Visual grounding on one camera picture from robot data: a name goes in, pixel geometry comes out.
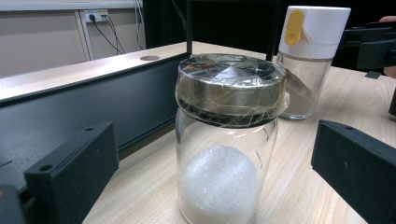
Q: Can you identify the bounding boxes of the black power cable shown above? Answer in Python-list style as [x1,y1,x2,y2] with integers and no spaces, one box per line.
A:
[104,15,126,55]
[88,13,122,56]

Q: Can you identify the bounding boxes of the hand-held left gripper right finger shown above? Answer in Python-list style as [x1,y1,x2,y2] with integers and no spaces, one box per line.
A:
[310,119,396,224]

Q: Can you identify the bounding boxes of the glass jar with metal lid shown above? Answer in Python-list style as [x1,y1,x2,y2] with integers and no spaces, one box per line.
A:
[174,53,290,224]

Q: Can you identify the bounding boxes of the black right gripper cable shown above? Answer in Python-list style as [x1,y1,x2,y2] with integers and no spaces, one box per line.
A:
[388,88,396,121]

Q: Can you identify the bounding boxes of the thin grey cables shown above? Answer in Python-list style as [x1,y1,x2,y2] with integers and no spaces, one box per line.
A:
[133,0,146,51]

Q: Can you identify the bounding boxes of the white wall socket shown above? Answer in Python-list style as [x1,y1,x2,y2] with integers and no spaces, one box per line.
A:
[83,8,110,23]

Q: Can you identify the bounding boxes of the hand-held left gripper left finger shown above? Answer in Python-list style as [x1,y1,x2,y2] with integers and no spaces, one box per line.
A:
[23,120,120,224]

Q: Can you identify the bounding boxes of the dark curtain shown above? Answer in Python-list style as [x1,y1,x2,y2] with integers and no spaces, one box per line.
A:
[143,0,396,71]

